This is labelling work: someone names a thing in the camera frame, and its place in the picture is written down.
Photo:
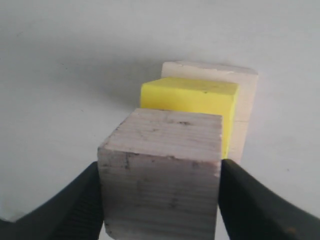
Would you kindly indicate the striped plywood cube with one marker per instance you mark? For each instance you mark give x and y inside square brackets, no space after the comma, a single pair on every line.
[160,173]

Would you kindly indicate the large pale wooden cube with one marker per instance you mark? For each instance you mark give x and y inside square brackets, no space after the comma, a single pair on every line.
[246,79]

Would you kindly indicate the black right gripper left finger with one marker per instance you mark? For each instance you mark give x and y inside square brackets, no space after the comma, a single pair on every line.
[75,213]

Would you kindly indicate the yellow cube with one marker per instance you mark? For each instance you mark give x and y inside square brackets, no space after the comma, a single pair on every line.
[194,96]

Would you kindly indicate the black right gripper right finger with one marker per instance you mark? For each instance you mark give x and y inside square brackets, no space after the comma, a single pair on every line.
[250,211]

